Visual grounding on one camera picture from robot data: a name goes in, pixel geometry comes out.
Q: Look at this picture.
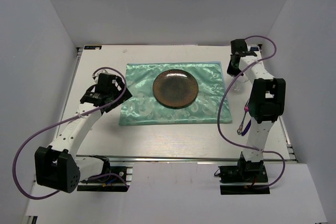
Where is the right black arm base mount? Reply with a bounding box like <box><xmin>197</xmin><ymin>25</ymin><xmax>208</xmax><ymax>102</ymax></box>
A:
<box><xmin>214</xmin><ymin>161</ymin><xmax>270</xmax><ymax>195</ymax></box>

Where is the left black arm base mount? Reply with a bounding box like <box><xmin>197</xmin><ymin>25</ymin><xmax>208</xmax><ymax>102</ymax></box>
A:
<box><xmin>77</xmin><ymin>163</ymin><xmax>133</xmax><ymax>193</ymax></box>

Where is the blue label sticker left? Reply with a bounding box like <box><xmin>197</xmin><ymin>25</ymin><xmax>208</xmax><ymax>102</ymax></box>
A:
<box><xmin>83</xmin><ymin>45</ymin><xmax>102</xmax><ymax>50</ymax></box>

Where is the brown speckled ceramic plate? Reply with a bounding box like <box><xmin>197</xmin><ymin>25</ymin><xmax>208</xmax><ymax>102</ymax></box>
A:
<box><xmin>152</xmin><ymin>69</ymin><xmax>199</xmax><ymax>109</ymax></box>

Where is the clear drinking glass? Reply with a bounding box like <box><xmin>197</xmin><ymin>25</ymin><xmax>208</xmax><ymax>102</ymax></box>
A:
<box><xmin>232</xmin><ymin>74</ymin><xmax>249</xmax><ymax>93</ymax></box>

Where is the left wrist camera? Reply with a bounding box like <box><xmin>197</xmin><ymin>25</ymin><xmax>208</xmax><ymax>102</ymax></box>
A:
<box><xmin>92</xmin><ymin>69</ymin><xmax>114</xmax><ymax>80</ymax></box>

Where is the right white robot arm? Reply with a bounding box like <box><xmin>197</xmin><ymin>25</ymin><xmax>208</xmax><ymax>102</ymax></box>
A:
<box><xmin>227</xmin><ymin>39</ymin><xmax>286</xmax><ymax>182</ymax></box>

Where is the purple handled knife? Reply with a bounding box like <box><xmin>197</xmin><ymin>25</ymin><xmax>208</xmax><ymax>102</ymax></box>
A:
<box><xmin>241</xmin><ymin>120</ymin><xmax>251</xmax><ymax>136</ymax></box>

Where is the green satin placemat cloth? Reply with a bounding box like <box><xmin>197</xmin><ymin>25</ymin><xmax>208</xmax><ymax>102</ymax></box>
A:
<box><xmin>119</xmin><ymin>62</ymin><xmax>233</xmax><ymax>126</ymax></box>

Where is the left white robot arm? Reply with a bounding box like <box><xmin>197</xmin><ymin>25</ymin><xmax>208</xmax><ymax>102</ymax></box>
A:
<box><xmin>35</xmin><ymin>72</ymin><xmax>132</xmax><ymax>193</ymax></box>

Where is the fork with pink neck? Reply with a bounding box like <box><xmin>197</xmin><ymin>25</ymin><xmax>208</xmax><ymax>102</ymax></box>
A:
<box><xmin>237</xmin><ymin>100</ymin><xmax>249</xmax><ymax>136</ymax></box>

